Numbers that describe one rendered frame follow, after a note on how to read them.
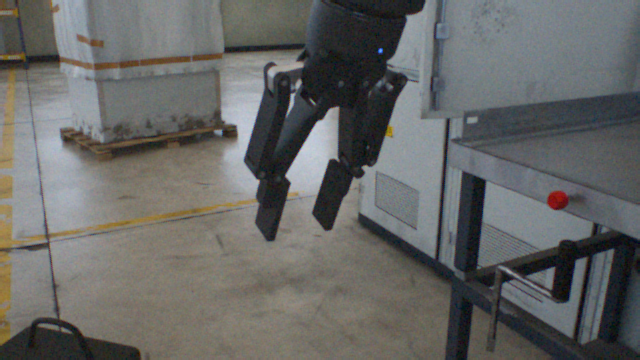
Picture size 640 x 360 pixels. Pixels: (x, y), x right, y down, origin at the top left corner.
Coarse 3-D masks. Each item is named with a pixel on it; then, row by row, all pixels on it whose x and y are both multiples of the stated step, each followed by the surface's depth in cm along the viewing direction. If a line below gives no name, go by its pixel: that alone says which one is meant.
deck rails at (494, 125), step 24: (600, 96) 131; (624, 96) 135; (480, 120) 115; (504, 120) 118; (528, 120) 122; (552, 120) 125; (576, 120) 129; (600, 120) 133; (624, 120) 135; (480, 144) 113
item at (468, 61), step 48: (432, 0) 131; (480, 0) 136; (528, 0) 138; (576, 0) 139; (624, 0) 141; (432, 48) 136; (480, 48) 140; (528, 48) 142; (576, 48) 143; (624, 48) 145; (432, 96) 142; (480, 96) 144; (528, 96) 146; (576, 96) 148
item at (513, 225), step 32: (512, 192) 192; (512, 224) 194; (544, 224) 181; (576, 224) 170; (448, 256) 231; (480, 256) 212; (512, 256) 197; (512, 288) 199; (576, 288) 174; (544, 320) 187; (576, 320) 176
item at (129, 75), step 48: (96, 0) 378; (144, 0) 399; (192, 0) 422; (96, 48) 386; (144, 48) 409; (192, 48) 430; (96, 96) 400; (144, 96) 421; (192, 96) 447; (96, 144) 416
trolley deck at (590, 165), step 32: (608, 128) 128; (480, 160) 110; (512, 160) 103; (544, 160) 103; (576, 160) 103; (608, 160) 103; (544, 192) 97; (576, 192) 91; (608, 192) 86; (608, 224) 87
